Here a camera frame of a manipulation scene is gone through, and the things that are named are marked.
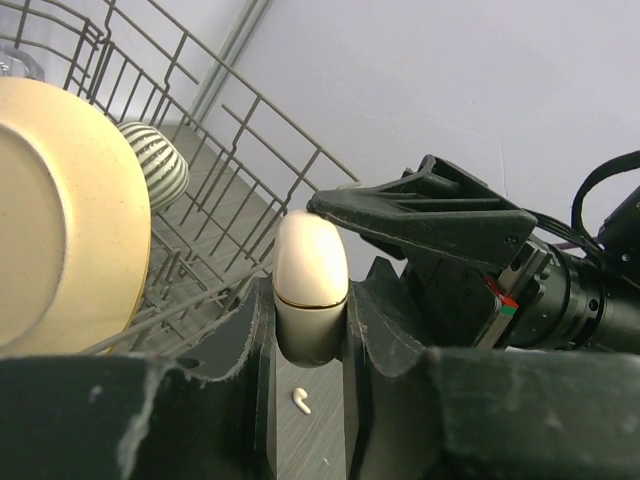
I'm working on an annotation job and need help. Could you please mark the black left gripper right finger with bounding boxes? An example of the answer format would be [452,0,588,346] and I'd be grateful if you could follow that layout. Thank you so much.
[342,282,639,479]

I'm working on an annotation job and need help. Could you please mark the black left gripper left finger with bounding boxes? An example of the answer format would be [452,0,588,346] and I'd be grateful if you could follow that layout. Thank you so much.
[1,278,276,479]

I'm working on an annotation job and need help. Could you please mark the striped ceramic bowl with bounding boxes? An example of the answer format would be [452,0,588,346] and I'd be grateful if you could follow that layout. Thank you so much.
[117,121,190,214]

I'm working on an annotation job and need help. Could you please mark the clear glass cup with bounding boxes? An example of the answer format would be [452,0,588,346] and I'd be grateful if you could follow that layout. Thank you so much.
[0,44,45,81]

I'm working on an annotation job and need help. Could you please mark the grey wire dish rack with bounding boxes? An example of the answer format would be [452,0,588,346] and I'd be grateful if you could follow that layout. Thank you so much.
[1,1,357,355]

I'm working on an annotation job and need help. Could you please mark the beige plate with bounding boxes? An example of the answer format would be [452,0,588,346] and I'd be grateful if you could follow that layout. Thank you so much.
[1,77,151,356]

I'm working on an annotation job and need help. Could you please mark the beige small earbud case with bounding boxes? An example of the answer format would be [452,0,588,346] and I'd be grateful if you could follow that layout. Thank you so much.
[272,210,349,368]

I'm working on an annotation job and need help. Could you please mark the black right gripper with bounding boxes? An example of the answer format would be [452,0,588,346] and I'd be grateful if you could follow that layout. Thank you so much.
[306,155,608,350]

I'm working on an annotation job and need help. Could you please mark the white earbud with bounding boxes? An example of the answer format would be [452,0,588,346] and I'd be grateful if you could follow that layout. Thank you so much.
[291,387,311,415]

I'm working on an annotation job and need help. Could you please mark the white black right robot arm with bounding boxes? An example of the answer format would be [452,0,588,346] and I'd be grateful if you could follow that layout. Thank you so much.
[307,152,639,353]

